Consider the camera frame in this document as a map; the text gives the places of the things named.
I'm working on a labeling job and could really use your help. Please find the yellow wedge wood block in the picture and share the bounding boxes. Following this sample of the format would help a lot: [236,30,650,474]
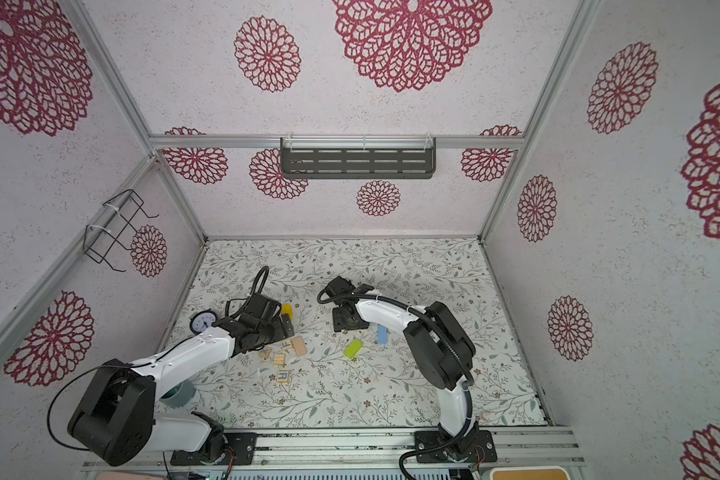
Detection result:
[282,304,294,320]

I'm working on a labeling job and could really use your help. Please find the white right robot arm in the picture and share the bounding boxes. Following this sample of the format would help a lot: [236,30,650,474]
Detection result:
[317,277,476,440]

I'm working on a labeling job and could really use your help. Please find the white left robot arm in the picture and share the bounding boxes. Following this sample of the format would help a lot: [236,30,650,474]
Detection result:
[67,293,293,466]

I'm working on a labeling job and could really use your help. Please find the lime green wood block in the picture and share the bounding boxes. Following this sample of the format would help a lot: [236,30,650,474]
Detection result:
[343,339,364,360]

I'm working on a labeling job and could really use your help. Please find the light blue wood block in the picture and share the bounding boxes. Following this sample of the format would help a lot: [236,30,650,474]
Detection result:
[376,325,389,345]

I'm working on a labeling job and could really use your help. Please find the plain tan wood block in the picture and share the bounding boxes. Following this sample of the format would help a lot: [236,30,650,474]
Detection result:
[291,336,307,357]

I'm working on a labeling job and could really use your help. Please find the small black alarm clock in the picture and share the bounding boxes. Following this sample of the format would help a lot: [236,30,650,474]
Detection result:
[189,309,218,335]

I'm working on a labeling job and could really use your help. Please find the teal ceramic cup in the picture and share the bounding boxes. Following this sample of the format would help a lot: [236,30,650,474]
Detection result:
[160,380,196,408]

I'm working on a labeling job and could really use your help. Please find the orange topped white box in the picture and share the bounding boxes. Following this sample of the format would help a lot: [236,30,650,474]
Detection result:
[489,466,571,480]

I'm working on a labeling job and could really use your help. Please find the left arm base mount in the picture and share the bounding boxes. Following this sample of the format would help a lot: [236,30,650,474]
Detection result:
[169,412,258,466]

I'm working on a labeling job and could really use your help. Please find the dark grey wall shelf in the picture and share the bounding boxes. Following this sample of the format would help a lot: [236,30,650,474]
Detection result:
[280,136,437,180]

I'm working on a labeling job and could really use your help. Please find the black wire wall rack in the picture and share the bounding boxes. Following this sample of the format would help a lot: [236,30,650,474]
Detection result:
[82,189,158,273]

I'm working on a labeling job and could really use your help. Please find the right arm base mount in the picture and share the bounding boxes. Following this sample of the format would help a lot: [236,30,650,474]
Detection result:
[414,426,498,464]

